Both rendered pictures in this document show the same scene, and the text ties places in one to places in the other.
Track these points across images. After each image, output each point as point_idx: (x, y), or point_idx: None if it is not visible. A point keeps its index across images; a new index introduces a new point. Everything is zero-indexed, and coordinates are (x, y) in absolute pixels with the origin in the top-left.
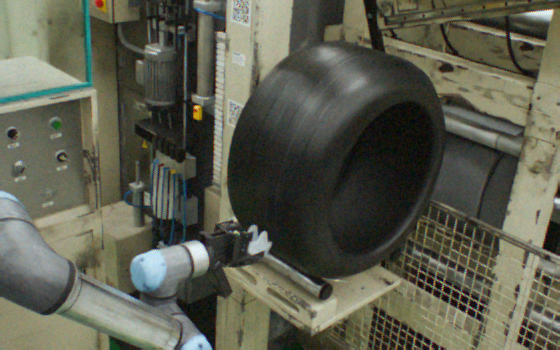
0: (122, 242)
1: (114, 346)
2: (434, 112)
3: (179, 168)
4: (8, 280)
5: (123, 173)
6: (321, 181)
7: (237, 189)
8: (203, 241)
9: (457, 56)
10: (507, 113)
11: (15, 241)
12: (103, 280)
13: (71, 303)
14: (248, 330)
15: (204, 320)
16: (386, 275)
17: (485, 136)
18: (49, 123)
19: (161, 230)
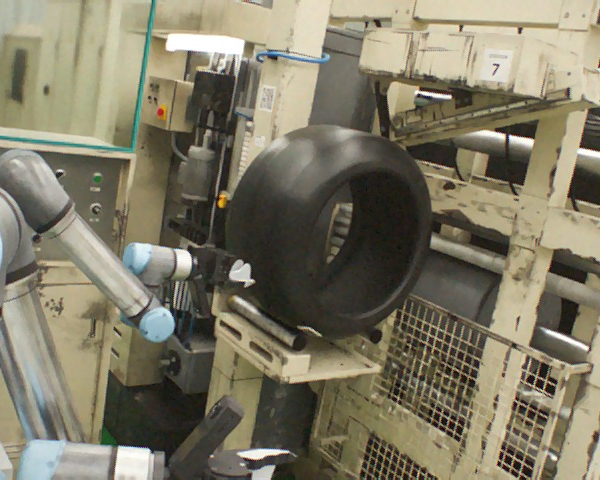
0: (138, 330)
1: (113, 443)
2: (420, 196)
3: None
4: (20, 191)
5: None
6: (301, 217)
7: (232, 230)
8: (190, 253)
9: None
10: (497, 224)
11: (33, 166)
12: (110, 338)
13: (63, 228)
14: None
15: (200, 417)
16: (368, 362)
17: (483, 258)
18: (92, 176)
19: (174, 320)
